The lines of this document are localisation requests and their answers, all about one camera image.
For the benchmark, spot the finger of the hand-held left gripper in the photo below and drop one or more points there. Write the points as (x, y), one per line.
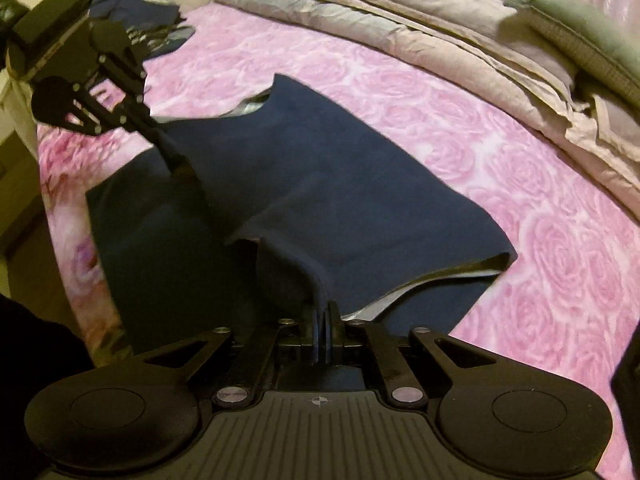
(182, 167)
(131, 72)

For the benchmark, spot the navy blue shirt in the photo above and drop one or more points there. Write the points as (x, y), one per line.
(325, 185)

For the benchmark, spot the beige folded duvet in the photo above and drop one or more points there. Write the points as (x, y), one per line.
(400, 15)

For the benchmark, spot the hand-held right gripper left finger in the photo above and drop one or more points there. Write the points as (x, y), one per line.
(316, 332)

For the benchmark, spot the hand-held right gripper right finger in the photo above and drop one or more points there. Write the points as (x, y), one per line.
(331, 332)

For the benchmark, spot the wooden furniture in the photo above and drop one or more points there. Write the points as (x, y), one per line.
(20, 185)

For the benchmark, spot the pink rose-print blanket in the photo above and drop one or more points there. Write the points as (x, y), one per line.
(450, 125)

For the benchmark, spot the green pillow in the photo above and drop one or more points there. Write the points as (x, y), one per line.
(590, 30)

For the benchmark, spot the pile of dark clothes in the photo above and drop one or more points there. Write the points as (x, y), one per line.
(145, 15)

